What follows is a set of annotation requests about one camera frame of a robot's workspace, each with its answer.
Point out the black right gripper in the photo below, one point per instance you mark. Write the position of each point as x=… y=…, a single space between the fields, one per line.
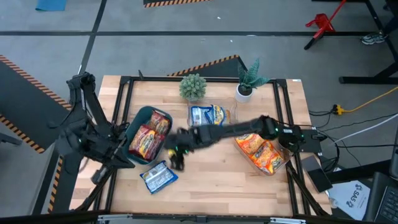
x=186 y=138

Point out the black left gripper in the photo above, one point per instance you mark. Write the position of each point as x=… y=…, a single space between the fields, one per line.
x=121 y=158

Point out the red Maruchan ramen packet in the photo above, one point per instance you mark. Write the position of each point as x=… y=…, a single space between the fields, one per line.
x=141 y=141
x=159 y=123
x=157 y=149

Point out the dark teal plastic bin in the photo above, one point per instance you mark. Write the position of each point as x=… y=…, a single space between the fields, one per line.
x=136 y=124

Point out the blue Maruchan ramen packet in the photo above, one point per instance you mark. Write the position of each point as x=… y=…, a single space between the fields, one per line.
x=219 y=113
x=199 y=115
x=158 y=177

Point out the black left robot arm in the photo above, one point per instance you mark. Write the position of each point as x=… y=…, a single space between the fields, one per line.
x=93 y=102

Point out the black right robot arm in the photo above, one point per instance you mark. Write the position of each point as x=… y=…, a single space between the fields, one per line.
x=236 y=127

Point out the black hazard-striped floor mat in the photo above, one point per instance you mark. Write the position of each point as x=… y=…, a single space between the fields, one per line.
x=224 y=68
x=57 y=186
x=174 y=2
x=28 y=102

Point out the clear plastic container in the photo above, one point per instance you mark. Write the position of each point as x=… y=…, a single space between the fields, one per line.
x=234 y=113
x=286 y=155

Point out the round green succulent plant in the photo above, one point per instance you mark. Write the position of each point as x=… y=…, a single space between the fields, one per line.
x=192 y=87

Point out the aloe plant in white pot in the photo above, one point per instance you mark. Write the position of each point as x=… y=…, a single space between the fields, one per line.
x=244 y=95

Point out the flat black box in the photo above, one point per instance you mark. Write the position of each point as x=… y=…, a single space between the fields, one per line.
x=317 y=174

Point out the blue floor mat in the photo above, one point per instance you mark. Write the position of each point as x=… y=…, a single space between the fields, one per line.
x=51 y=4

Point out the white printed paper sheet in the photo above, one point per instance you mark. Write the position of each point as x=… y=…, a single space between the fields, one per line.
x=351 y=199

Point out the black laptop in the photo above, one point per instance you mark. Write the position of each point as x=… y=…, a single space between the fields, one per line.
x=384 y=199

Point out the person's shoe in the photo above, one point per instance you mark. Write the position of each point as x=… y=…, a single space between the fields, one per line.
x=373 y=39

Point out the person's leg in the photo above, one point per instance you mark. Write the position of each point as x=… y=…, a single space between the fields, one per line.
x=391 y=26

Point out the black aluminium table frame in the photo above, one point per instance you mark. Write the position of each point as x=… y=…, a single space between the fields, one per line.
x=155 y=79

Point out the black desk leg frame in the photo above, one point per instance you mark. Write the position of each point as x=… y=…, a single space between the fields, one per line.
x=370 y=79

